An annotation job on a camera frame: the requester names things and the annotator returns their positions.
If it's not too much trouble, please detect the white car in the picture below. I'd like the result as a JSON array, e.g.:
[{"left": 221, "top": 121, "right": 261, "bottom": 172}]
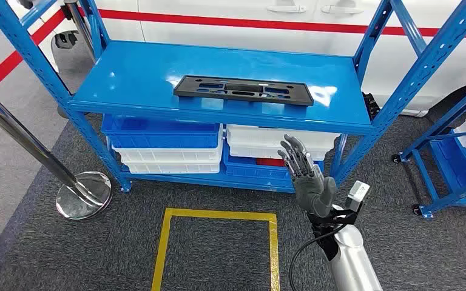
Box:
[{"left": 5, "top": 0, "right": 466, "bottom": 125}]

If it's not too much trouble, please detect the red item in bin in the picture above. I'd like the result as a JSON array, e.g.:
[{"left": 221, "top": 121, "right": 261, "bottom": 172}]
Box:
[{"left": 256, "top": 158, "right": 287, "bottom": 168}]

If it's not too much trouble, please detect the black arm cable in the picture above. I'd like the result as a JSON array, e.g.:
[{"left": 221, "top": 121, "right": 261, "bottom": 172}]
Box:
[{"left": 288, "top": 227, "right": 344, "bottom": 291}]

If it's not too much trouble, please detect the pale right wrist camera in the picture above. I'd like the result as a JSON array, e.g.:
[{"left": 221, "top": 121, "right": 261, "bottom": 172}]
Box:
[{"left": 345, "top": 181, "right": 371, "bottom": 212}]

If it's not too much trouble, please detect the blue wheeled shelf rack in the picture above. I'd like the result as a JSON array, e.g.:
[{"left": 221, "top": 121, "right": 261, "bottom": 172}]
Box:
[{"left": 391, "top": 75, "right": 466, "bottom": 221}]

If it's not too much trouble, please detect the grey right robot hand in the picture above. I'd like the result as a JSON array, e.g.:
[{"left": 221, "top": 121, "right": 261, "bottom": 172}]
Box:
[{"left": 277, "top": 134, "right": 339, "bottom": 218}]

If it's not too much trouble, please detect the blue metal shelf rack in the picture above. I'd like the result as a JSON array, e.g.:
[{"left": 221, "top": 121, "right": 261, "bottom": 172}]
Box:
[{"left": 0, "top": 0, "right": 466, "bottom": 195}]

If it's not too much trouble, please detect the black plastic frame part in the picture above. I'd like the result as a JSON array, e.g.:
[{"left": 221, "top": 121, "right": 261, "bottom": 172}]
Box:
[{"left": 173, "top": 75, "right": 314, "bottom": 107}]

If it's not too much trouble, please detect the red barrier belt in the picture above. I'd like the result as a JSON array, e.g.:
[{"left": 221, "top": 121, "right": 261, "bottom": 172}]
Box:
[
  {"left": 98, "top": 8, "right": 466, "bottom": 40},
  {"left": 0, "top": 8, "right": 67, "bottom": 92}
]

